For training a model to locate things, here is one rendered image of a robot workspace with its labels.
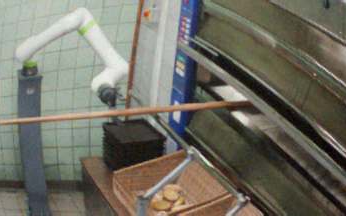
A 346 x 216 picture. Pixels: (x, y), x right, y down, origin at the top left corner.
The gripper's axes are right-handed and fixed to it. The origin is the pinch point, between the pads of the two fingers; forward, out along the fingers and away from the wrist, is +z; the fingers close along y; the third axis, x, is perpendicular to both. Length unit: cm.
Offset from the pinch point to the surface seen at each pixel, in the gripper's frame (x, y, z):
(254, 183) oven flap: -52, 24, 46
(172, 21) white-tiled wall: -53, -26, -68
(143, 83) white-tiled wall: -53, 26, -99
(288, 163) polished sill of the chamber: -54, 2, 70
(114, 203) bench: -1, 62, -12
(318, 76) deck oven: -54, -46, 82
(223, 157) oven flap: -51, 25, 11
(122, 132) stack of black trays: -21, 35, -50
